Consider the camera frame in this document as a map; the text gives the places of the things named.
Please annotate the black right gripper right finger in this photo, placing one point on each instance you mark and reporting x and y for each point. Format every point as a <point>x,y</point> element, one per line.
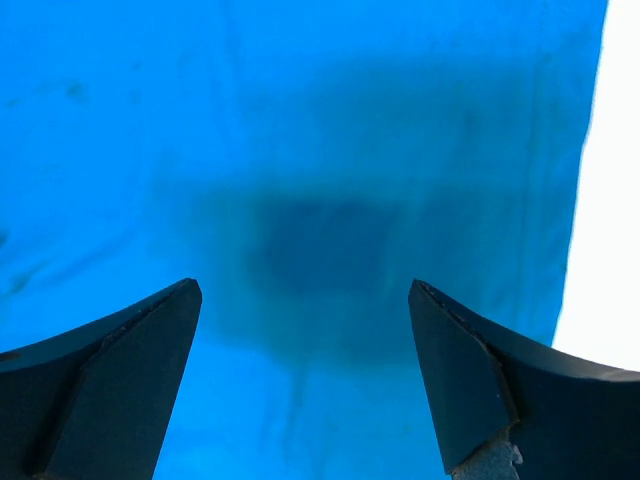
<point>507,407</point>

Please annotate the blue t shirt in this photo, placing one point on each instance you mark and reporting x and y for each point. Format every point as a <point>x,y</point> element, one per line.
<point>304,161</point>

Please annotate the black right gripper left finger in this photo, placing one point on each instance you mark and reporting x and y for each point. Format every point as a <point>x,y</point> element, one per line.
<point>95,402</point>

